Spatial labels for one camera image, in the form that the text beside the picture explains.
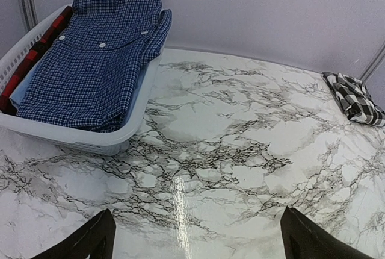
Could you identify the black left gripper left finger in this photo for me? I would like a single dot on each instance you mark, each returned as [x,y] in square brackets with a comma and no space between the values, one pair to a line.
[94,239]

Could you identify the light blue folded shirt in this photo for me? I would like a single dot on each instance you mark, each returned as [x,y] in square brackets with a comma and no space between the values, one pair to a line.
[19,93]

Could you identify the white plastic basket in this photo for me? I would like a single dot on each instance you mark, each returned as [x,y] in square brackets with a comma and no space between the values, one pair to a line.
[98,143]

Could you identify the red black plaid shirt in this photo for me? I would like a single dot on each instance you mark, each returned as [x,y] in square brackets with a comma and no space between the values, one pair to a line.
[36,52]

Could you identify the black white checked shirt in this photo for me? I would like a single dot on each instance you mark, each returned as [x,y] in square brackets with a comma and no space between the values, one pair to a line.
[353,99]

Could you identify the right aluminium corner post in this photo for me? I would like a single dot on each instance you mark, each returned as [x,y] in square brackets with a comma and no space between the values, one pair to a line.
[375,62]

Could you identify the blue gingham shirt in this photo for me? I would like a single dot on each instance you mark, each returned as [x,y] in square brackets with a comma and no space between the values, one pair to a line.
[86,80]

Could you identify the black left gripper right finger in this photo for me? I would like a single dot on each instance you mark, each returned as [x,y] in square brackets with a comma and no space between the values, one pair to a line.
[302,238]

